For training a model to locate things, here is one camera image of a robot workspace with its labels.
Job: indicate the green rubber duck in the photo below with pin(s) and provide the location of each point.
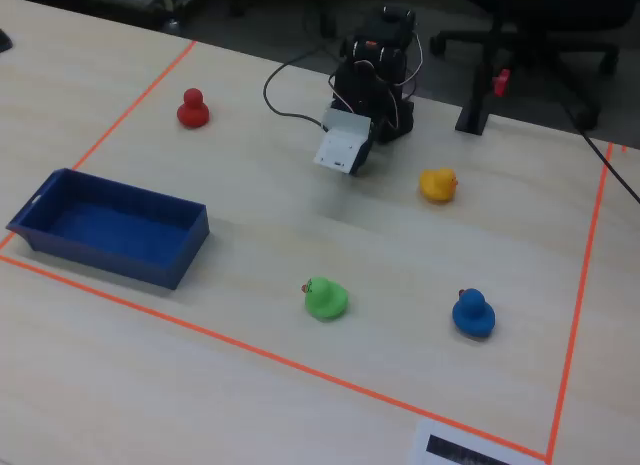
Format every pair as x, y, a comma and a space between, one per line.
325, 300

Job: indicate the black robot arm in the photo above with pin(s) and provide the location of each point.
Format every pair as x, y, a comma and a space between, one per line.
370, 90

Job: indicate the yellow rubber duck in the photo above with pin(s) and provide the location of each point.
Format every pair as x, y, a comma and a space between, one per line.
435, 185

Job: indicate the black box with red clip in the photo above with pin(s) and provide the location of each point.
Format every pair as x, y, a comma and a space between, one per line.
475, 105

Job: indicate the red rubber duck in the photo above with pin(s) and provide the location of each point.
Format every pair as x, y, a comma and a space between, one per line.
192, 112

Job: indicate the blue rubber duck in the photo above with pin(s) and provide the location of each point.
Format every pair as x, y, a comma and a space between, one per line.
472, 315

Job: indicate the blue plastic box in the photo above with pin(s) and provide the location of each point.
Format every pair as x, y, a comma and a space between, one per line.
115, 225

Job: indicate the long orange tape strip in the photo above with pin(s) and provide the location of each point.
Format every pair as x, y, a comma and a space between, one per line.
250, 348

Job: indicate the black office chair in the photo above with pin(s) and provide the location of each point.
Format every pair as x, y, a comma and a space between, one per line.
550, 15

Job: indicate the white paper with black bar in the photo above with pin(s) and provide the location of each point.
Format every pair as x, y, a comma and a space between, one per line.
420, 445

